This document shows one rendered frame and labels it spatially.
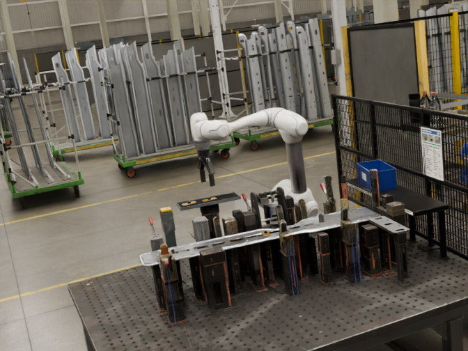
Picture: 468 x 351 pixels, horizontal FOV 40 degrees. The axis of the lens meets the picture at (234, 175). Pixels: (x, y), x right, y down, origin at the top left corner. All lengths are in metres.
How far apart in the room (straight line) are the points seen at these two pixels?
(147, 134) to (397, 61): 5.43
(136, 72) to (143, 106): 0.56
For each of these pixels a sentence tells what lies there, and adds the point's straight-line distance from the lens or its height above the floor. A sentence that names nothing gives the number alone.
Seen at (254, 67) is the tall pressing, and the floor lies 1.38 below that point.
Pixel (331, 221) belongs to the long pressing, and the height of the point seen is 1.00.
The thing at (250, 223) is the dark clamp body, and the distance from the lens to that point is 3.70.
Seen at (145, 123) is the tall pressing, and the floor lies 0.80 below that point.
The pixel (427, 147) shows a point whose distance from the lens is 3.83.
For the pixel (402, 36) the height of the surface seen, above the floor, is 1.87.
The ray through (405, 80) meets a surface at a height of 1.49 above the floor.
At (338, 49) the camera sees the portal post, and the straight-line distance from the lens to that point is 10.53.
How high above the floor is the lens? 2.15
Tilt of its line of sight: 13 degrees down
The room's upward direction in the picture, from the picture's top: 7 degrees counter-clockwise
